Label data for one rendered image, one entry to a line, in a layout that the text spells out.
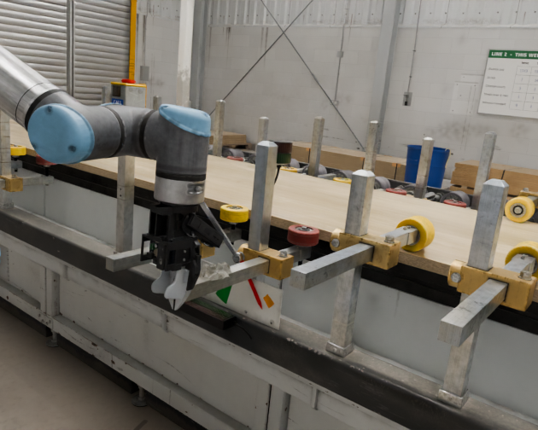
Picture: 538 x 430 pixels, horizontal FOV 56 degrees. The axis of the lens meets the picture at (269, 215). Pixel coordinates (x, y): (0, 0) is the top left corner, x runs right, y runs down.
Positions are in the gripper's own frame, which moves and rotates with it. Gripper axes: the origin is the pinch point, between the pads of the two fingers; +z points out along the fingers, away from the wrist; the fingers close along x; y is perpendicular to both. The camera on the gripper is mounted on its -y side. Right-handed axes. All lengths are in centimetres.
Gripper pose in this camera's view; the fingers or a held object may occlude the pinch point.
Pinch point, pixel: (178, 302)
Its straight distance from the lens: 101.6
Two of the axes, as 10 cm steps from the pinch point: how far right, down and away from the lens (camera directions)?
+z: -1.2, 9.7, 2.1
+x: 7.8, 2.2, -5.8
